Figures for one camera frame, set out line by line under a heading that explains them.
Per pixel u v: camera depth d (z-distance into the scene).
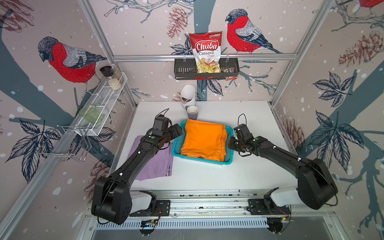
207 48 0.80
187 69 1.07
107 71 0.79
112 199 0.40
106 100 0.90
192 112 1.05
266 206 0.65
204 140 0.92
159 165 0.85
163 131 0.63
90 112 0.69
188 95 1.14
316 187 0.42
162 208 0.73
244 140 0.68
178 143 0.90
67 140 0.58
